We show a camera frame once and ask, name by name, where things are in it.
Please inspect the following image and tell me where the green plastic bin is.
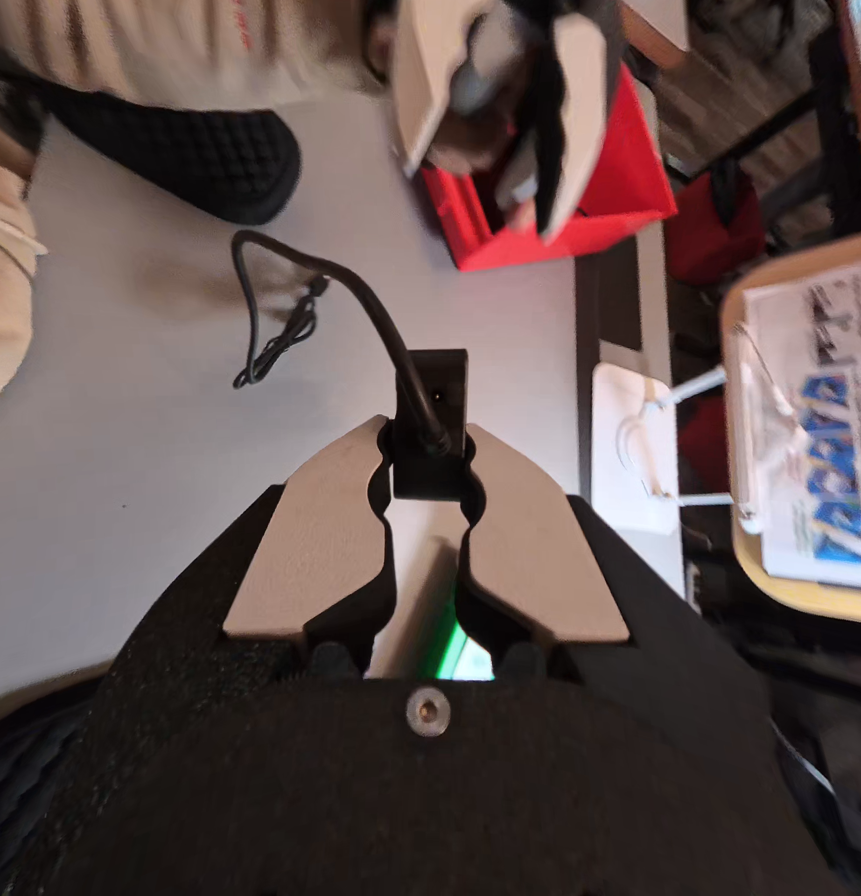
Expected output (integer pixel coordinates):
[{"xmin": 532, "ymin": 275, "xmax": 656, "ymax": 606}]
[{"xmin": 430, "ymin": 560, "xmax": 496, "ymax": 682}]

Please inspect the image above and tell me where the white desk stand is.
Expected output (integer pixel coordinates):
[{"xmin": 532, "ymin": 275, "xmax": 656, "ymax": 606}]
[{"xmin": 590, "ymin": 359, "xmax": 762, "ymax": 538}]

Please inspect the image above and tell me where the red plastic bin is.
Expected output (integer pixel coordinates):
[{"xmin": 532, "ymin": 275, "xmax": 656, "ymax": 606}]
[{"xmin": 420, "ymin": 62, "xmax": 679, "ymax": 273}]

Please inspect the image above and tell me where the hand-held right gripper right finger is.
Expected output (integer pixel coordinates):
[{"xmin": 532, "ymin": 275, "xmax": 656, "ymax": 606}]
[{"xmin": 455, "ymin": 421, "xmax": 631, "ymax": 645}]

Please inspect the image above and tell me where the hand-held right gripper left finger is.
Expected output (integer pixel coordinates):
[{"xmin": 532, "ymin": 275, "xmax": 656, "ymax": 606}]
[{"xmin": 222, "ymin": 414, "xmax": 398, "ymax": 643}]

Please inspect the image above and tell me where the red fabric bag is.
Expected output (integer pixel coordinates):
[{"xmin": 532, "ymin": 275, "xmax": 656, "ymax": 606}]
[
  {"xmin": 663, "ymin": 163, "xmax": 765, "ymax": 286},
  {"xmin": 679, "ymin": 394, "xmax": 737, "ymax": 494}
]

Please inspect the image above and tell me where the black USB hub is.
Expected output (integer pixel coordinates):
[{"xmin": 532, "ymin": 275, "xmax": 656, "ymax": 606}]
[{"xmin": 392, "ymin": 349, "xmax": 470, "ymax": 502}]

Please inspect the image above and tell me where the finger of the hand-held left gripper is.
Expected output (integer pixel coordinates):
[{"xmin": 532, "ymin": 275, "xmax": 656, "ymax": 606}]
[
  {"xmin": 390, "ymin": 0, "xmax": 504, "ymax": 179},
  {"xmin": 530, "ymin": 10, "xmax": 611, "ymax": 244}
]

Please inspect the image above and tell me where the person's left forearm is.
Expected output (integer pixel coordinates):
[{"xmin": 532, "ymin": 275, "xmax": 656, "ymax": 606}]
[{"xmin": 0, "ymin": 0, "xmax": 398, "ymax": 111}]

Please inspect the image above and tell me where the person's left hand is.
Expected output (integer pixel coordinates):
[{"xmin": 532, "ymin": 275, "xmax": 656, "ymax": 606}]
[{"xmin": 422, "ymin": 114, "xmax": 528, "ymax": 177}]

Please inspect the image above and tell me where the wooden instruction board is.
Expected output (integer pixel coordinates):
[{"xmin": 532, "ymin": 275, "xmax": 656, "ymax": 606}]
[{"xmin": 719, "ymin": 231, "xmax": 861, "ymax": 626}]

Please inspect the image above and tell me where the black waffle-textured pad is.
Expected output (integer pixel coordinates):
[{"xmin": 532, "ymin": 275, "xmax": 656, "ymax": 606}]
[{"xmin": 0, "ymin": 38, "xmax": 303, "ymax": 227}]

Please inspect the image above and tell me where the thick black hub cable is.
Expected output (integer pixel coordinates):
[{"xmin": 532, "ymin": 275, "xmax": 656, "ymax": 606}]
[{"xmin": 231, "ymin": 230, "xmax": 454, "ymax": 460}]

